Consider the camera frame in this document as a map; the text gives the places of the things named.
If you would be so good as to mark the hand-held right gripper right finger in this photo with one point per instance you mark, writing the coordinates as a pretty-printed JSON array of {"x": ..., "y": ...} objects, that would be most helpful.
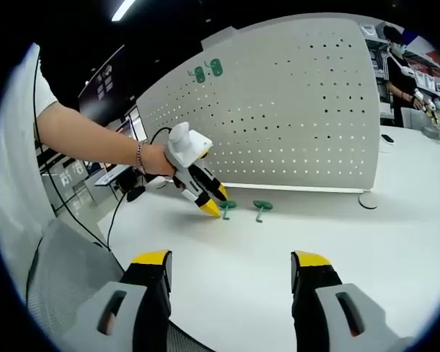
[{"x": 324, "y": 311}]

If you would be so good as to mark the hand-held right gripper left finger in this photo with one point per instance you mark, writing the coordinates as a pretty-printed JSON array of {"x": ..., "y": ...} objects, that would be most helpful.
[{"x": 132, "y": 311}]

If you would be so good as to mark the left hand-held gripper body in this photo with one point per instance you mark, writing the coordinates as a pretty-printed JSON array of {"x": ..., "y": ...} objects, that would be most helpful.
[{"x": 187, "y": 148}]

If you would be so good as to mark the green hook assembly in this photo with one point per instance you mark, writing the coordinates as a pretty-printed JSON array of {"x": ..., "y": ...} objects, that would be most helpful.
[
  {"x": 216, "y": 68},
  {"x": 199, "y": 74},
  {"x": 262, "y": 205},
  {"x": 228, "y": 205}
]

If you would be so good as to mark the white perforated mounting plate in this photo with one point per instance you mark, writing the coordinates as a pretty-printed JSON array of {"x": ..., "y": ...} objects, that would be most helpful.
[{"x": 278, "y": 121}]

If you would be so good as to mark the person's left hand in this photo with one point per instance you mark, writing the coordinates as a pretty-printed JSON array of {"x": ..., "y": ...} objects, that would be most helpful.
[{"x": 157, "y": 161}]

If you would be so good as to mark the grey mesh chair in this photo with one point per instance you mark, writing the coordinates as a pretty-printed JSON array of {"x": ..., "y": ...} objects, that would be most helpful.
[{"x": 69, "y": 275}]

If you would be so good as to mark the ceiling light strip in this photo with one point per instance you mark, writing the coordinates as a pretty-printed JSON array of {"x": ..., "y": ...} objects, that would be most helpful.
[{"x": 124, "y": 9}]

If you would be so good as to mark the person's white shirt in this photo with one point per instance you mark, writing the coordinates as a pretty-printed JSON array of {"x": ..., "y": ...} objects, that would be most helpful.
[{"x": 14, "y": 154}]

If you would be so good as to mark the grey cloth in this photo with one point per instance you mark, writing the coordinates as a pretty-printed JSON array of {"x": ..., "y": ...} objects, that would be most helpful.
[{"x": 438, "y": 126}]

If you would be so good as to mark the large black wall screen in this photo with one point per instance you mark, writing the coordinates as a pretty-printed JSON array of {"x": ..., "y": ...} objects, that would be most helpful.
[{"x": 102, "y": 80}]

